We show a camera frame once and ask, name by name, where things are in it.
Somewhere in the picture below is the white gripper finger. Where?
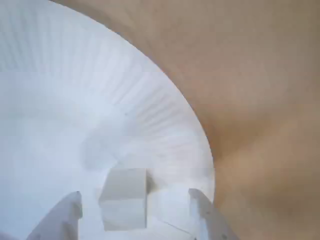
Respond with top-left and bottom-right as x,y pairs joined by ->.
187,187 -> 240,240
26,191 -> 83,240

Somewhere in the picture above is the white paper plate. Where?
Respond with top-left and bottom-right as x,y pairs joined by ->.
0,0 -> 216,240

